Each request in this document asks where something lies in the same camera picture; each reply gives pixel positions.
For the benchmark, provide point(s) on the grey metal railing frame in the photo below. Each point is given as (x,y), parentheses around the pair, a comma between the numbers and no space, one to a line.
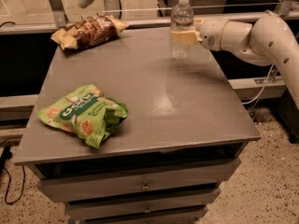
(38,16)

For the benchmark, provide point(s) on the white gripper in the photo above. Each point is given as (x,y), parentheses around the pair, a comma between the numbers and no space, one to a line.
(210,34)

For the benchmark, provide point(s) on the green rice chip bag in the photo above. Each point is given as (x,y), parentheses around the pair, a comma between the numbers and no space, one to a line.
(86,112)

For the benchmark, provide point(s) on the brown chip bag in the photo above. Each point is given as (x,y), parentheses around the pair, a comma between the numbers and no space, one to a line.
(90,32)

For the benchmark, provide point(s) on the grey drawer cabinet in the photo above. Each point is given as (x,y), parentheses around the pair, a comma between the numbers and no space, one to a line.
(183,136)

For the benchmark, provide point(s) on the clear plastic water bottle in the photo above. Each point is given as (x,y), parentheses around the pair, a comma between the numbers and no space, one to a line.
(181,20)

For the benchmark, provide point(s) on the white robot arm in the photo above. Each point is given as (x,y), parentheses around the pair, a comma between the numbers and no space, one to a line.
(268,41)

